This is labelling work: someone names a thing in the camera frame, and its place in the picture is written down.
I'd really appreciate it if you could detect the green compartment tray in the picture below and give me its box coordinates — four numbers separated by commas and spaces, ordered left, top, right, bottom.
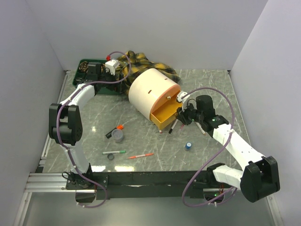
72, 59, 127, 95

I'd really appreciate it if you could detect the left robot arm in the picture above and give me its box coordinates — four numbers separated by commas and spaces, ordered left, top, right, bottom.
49, 59, 121, 189

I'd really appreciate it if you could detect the brown patterned rolled tie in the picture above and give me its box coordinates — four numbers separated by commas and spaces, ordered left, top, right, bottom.
79, 61, 88, 73

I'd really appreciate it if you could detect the black white marker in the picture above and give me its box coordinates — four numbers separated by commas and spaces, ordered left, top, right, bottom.
168, 119, 178, 134

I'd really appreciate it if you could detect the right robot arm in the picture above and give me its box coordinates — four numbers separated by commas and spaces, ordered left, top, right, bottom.
176, 91, 280, 202

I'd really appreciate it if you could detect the blue capped small bottle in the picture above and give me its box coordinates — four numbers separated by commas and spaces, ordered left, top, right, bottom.
184, 142, 192, 151

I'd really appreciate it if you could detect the green capped white pen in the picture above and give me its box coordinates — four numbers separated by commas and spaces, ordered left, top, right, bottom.
102, 150, 126, 155

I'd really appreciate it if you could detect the aluminium rail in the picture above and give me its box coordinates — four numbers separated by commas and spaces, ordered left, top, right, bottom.
25, 171, 273, 193

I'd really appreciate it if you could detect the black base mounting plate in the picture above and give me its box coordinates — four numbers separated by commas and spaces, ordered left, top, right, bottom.
65, 171, 234, 203

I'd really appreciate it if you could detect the orange pencil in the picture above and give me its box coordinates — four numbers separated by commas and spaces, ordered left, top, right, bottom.
127, 153, 154, 159

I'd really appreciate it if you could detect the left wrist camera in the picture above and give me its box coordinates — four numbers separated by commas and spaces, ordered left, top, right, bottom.
105, 59, 120, 75

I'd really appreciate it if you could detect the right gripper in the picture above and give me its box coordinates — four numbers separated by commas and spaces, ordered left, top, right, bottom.
176, 101, 204, 126

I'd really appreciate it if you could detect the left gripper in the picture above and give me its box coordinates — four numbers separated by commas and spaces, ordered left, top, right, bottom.
98, 67, 128, 93

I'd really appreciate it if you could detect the round cream drawer organizer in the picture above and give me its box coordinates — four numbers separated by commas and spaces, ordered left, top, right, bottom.
128, 68, 182, 130

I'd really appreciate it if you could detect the white pink tipped pen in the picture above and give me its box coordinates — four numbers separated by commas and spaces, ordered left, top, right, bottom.
196, 122, 206, 135

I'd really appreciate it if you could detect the black orange highlighter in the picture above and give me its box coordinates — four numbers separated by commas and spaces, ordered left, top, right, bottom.
105, 124, 125, 139

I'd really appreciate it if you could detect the yellow plaid cloth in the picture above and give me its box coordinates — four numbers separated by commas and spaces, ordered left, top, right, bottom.
116, 50, 181, 89

